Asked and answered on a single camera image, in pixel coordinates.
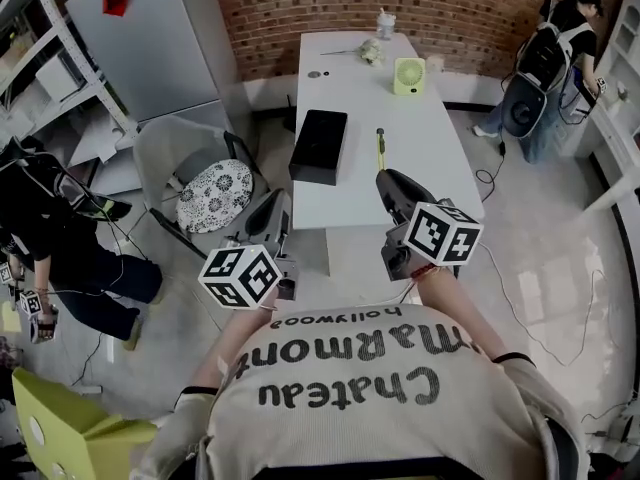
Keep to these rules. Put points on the cream printed shirt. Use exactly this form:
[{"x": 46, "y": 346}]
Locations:
[{"x": 375, "y": 433}]

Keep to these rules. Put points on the white desk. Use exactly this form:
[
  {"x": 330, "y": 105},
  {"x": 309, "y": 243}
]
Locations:
[{"x": 420, "y": 133}]

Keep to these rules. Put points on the grey refrigerator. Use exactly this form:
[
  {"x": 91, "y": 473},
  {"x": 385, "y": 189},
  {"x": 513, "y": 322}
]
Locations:
[{"x": 160, "y": 43}]

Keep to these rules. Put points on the white shelf unit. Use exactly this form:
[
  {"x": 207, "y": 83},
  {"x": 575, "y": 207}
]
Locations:
[{"x": 620, "y": 158}]

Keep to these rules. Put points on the clear cup with lid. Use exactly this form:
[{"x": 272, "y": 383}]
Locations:
[{"x": 386, "y": 25}]

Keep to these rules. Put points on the person's left forearm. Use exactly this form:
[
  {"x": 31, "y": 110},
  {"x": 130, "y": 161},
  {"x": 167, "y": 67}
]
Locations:
[{"x": 225, "y": 348}]

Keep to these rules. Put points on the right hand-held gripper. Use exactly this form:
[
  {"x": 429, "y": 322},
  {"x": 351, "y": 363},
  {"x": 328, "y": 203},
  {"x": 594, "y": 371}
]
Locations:
[{"x": 440, "y": 233}]

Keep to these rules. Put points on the white flower bouquet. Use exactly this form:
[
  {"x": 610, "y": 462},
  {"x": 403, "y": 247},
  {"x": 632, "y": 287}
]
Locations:
[{"x": 372, "y": 50}]

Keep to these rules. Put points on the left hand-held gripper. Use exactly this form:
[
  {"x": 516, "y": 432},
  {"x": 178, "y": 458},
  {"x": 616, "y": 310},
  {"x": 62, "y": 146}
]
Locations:
[{"x": 240, "y": 273}]

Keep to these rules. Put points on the green cardboard box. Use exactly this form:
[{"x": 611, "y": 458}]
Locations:
[{"x": 50, "y": 418}]

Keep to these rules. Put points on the black box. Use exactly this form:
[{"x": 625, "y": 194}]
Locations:
[{"x": 320, "y": 148}]

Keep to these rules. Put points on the person's right forearm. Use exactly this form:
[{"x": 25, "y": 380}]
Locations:
[{"x": 455, "y": 308}]

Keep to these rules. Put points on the grey chair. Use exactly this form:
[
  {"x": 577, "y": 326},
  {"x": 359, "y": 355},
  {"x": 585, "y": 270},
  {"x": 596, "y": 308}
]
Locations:
[{"x": 165, "y": 143}]

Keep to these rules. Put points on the grey backpack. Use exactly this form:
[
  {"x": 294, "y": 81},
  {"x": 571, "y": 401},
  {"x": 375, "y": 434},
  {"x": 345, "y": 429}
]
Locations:
[{"x": 525, "y": 108}]

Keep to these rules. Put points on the floral seat cushion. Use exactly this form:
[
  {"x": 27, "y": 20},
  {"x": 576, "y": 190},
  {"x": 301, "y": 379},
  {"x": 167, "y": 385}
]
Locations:
[{"x": 215, "y": 195}]

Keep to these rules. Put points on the silver bangle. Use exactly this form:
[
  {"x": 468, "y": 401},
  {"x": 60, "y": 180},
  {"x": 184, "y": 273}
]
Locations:
[{"x": 268, "y": 308}]

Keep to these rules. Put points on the metal shelf rack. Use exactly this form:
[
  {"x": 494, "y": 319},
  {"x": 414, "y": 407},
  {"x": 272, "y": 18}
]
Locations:
[{"x": 75, "y": 48}]

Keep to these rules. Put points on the green desk fan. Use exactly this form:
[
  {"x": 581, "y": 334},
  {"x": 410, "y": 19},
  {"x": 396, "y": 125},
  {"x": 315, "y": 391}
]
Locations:
[{"x": 409, "y": 75}]

